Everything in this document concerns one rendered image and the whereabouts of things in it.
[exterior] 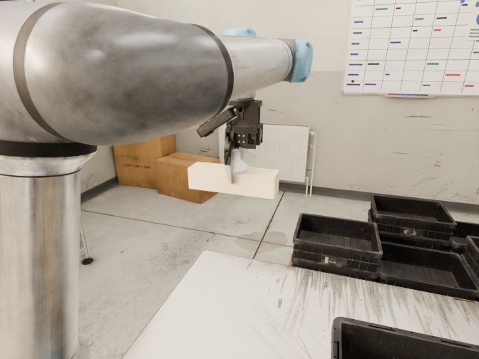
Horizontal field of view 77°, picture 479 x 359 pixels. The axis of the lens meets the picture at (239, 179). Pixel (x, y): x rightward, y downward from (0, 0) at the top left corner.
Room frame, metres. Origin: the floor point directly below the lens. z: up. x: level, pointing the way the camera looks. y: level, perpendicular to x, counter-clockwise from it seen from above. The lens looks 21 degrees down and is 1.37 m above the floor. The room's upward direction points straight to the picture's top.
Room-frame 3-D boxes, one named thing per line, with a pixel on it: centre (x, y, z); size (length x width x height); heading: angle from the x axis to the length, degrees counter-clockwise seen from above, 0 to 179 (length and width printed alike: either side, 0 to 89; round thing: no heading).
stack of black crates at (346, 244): (1.32, -0.49, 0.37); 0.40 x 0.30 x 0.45; 72
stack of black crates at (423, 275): (1.20, -0.87, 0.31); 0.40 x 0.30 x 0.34; 72
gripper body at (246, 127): (0.75, -0.01, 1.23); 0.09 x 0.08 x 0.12; 72
